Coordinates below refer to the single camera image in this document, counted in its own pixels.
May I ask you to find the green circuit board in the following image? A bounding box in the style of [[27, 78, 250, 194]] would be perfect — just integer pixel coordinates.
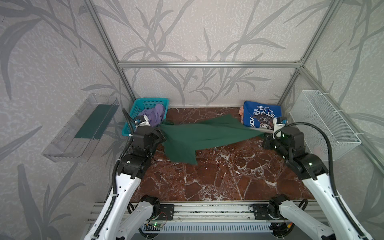
[[142, 222, 167, 233]]

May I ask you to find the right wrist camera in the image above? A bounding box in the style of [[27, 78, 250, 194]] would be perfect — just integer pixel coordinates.
[[273, 117, 288, 133]]

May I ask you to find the aluminium back crossbar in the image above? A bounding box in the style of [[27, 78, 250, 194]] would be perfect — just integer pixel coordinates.
[[118, 61, 301, 69]]

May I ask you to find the white wire mesh basket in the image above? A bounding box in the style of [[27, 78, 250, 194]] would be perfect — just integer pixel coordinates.
[[290, 90, 361, 162]]

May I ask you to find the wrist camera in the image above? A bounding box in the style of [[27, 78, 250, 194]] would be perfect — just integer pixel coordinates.
[[273, 117, 288, 133], [134, 115, 151, 127]]

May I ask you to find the folded blue printed t shirt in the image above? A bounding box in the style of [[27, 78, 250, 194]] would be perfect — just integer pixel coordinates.
[[242, 101, 282, 130]]

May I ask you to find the lilac purple t shirt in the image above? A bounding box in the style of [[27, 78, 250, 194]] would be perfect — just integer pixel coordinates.
[[138, 104, 165, 127]]

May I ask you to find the dark green t shirt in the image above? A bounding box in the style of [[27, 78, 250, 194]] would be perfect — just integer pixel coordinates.
[[158, 115, 264, 165]]

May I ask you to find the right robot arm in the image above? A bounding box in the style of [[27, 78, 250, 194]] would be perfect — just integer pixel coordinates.
[[263, 123, 372, 240]]

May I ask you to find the teal plastic laundry basket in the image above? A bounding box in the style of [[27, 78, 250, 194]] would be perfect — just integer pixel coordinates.
[[129, 98, 169, 127]]

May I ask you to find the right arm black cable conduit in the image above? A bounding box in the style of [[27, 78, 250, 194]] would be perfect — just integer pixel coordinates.
[[273, 121, 368, 240]]

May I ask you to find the clear acrylic wall shelf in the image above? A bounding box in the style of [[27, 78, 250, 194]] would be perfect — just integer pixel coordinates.
[[42, 94, 120, 163]]

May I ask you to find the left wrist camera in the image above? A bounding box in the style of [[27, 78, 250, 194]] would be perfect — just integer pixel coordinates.
[[134, 115, 151, 127]]

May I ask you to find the aluminium frame rail base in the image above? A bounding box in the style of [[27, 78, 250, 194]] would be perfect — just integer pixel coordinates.
[[85, 200, 328, 224]]

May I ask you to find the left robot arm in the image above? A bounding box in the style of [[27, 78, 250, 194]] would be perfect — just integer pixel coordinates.
[[85, 126, 165, 240]]

